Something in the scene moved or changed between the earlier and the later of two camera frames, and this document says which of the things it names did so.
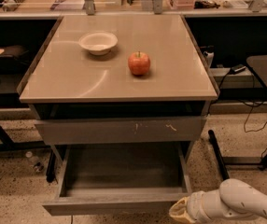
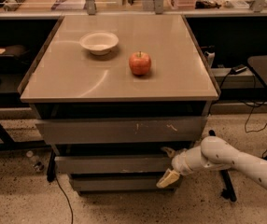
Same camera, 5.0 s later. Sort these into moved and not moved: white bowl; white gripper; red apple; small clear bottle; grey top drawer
Moved: white gripper
Not moved: white bowl; grey top drawer; small clear bottle; red apple
